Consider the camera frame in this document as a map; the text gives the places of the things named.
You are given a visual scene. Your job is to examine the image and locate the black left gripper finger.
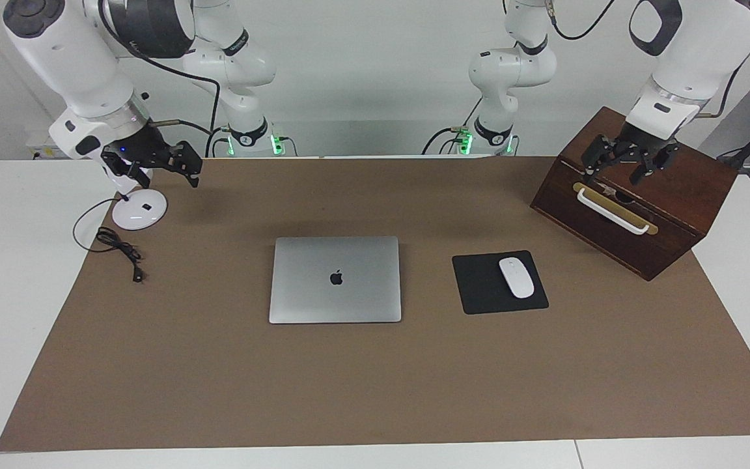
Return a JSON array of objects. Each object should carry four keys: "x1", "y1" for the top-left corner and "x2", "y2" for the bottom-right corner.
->
[
  {"x1": 581, "y1": 135, "x2": 617, "y2": 180},
  {"x1": 632, "y1": 145, "x2": 680, "y2": 185}
]

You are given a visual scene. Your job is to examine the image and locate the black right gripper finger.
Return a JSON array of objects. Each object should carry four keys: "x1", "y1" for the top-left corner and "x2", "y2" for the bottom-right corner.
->
[
  {"x1": 157, "y1": 140, "x2": 203, "y2": 190},
  {"x1": 102, "y1": 154, "x2": 152, "y2": 193}
]

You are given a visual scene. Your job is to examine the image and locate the grey silver laptop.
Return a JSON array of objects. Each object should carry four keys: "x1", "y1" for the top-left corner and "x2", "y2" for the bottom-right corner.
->
[{"x1": 269, "y1": 235, "x2": 402, "y2": 324}]

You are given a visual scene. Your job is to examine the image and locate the white desk lamp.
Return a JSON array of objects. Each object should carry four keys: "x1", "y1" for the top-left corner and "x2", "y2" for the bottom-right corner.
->
[{"x1": 105, "y1": 163, "x2": 168, "y2": 231}]

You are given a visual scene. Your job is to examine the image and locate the brown wooden box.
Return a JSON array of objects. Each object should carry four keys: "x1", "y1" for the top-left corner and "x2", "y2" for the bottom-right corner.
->
[{"x1": 530, "y1": 106, "x2": 738, "y2": 281}]

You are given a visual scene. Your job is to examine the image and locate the white computer mouse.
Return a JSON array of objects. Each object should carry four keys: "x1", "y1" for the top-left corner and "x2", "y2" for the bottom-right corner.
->
[{"x1": 499, "y1": 257, "x2": 536, "y2": 299}]

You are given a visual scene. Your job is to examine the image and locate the black mouse pad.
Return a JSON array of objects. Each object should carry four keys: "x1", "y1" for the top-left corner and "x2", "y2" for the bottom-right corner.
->
[{"x1": 452, "y1": 250, "x2": 549, "y2": 315}]

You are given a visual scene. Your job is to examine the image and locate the brown table mat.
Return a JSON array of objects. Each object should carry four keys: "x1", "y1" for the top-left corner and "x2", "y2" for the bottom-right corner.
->
[{"x1": 0, "y1": 156, "x2": 750, "y2": 452}]

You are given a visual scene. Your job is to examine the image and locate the white box handle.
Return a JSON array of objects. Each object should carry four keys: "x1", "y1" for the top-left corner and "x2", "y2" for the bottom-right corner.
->
[{"x1": 576, "y1": 188, "x2": 650, "y2": 235}]

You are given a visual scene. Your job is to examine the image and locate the gold handle plate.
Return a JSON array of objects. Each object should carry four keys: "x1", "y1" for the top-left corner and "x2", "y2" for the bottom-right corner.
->
[{"x1": 572, "y1": 182, "x2": 659, "y2": 236}]

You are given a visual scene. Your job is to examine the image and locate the black power cord plug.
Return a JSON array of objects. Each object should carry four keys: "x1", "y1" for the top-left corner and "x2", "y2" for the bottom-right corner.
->
[{"x1": 73, "y1": 197, "x2": 148, "y2": 284}]

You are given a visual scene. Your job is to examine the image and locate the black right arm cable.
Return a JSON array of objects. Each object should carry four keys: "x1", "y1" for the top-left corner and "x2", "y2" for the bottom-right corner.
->
[{"x1": 97, "y1": 0, "x2": 223, "y2": 158}]

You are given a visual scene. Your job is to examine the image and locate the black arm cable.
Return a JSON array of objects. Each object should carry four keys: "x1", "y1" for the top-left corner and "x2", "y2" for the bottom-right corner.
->
[
  {"x1": 97, "y1": 0, "x2": 223, "y2": 158},
  {"x1": 544, "y1": 0, "x2": 750, "y2": 121}
]

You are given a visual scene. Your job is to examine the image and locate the white wall power strip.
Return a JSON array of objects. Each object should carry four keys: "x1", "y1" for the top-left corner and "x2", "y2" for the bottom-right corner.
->
[{"x1": 25, "y1": 128, "x2": 73, "y2": 159}]

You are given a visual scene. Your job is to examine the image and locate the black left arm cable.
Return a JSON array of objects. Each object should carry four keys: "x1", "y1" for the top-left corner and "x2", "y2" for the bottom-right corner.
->
[{"x1": 544, "y1": 0, "x2": 750, "y2": 121}]

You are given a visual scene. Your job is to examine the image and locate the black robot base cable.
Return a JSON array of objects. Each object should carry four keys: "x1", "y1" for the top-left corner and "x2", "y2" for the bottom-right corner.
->
[{"x1": 422, "y1": 96, "x2": 480, "y2": 156}]

